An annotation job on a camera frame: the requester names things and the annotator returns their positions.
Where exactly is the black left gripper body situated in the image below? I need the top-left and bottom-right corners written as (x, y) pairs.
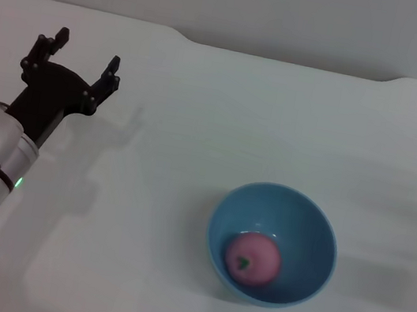
top-left (0, 55), bottom-right (106, 158)

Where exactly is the pink peach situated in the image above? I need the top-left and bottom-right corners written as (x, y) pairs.
top-left (220, 229), bottom-right (286, 293)

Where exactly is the blue bowl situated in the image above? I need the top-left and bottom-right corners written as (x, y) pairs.
top-left (195, 173), bottom-right (348, 312)

